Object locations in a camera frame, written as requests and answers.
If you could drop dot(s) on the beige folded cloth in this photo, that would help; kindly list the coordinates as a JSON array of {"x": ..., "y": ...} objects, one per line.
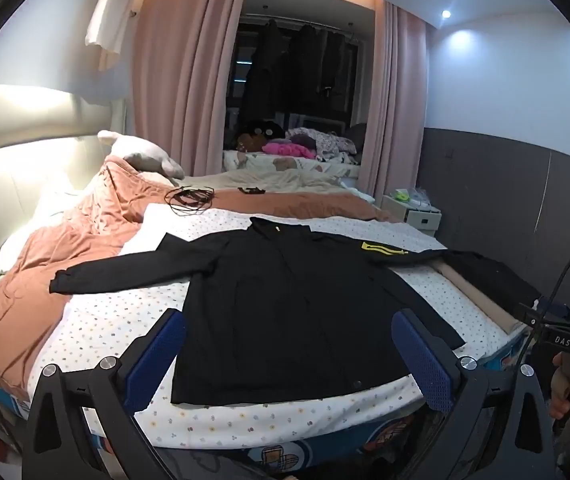
[{"x": 480, "y": 300}]

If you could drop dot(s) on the clear plastic bag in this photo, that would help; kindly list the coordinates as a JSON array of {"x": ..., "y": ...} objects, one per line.
[{"x": 420, "y": 197}]

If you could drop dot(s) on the white plush toy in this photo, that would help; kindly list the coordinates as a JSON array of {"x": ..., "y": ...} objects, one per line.
[{"x": 140, "y": 152}]

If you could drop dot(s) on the black folded garment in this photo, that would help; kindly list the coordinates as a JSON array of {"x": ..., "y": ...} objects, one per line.
[{"x": 495, "y": 275}]

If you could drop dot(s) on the white hanging garment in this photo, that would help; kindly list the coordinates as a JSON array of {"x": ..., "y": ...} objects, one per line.
[{"x": 112, "y": 15}]

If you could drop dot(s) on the pink cloth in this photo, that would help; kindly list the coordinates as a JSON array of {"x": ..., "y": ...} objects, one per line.
[{"x": 287, "y": 150}]

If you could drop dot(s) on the dark hanging coat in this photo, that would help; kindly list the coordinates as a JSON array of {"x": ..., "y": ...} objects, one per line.
[
  {"x": 320, "y": 65},
  {"x": 265, "y": 65}
]

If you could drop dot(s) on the black jacket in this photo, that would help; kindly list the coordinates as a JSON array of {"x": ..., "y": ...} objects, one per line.
[{"x": 290, "y": 310}]

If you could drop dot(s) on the white pillow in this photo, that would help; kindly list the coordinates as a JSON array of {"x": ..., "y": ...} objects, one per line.
[{"x": 52, "y": 200}]

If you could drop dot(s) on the white padded headboard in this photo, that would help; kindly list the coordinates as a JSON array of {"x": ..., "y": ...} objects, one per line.
[{"x": 15, "y": 160}]

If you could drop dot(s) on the orange-brown duvet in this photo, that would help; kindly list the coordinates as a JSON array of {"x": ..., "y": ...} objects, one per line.
[{"x": 65, "y": 240}]

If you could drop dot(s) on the beige blanket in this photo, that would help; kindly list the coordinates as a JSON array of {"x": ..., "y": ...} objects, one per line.
[{"x": 275, "y": 177}]

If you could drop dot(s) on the floral patterned cloth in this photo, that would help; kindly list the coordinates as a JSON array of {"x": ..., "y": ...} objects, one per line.
[{"x": 325, "y": 141}]

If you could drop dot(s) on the white floral bed sheet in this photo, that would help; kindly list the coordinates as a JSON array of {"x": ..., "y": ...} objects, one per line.
[{"x": 115, "y": 320}]

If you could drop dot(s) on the small black device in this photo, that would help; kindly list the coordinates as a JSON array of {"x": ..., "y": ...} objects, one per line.
[{"x": 251, "y": 191}]

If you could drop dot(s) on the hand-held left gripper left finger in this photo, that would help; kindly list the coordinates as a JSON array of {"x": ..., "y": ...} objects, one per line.
[{"x": 157, "y": 355}]

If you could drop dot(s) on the dark plush toy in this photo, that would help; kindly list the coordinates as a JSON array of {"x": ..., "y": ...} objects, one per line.
[{"x": 260, "y": 132}]

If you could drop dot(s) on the dark grey cushion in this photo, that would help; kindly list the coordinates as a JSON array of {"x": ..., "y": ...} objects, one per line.
[{"x": 357, "y": 142}]

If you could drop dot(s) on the pink curtain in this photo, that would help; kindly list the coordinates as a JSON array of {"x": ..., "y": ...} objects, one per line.
[
  {"x": 395, "y": 110},
  {"x": 180, "y": 75}
]

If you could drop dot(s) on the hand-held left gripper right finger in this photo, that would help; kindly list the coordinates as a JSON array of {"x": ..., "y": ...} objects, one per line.
[{"x": 422, "y": 355}]

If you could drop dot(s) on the yellow-green small item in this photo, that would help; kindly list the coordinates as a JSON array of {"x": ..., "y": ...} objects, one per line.
[{"x": 402, "y": 194}]

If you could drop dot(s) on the white nightstand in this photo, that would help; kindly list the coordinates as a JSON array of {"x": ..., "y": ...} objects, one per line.
[{"x": 417, "y": 217}]

